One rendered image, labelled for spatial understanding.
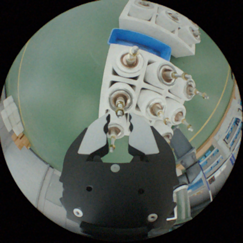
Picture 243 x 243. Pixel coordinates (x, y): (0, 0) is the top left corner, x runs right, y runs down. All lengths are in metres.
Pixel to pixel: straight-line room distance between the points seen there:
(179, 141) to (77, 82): 0.89
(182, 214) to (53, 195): 4.90
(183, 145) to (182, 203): 0.44
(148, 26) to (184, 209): 0.89
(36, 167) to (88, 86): 4.99
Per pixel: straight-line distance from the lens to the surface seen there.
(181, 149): 0.67
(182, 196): 0.61
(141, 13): 0.40
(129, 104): 0.22
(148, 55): 0.31
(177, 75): 0.21
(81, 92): 0.53
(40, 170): 5.05
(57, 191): 4.95
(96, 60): 0.50
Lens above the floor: 0.46
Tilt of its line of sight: 58 degrees down
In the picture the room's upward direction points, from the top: 179 degrees counter-clockwise
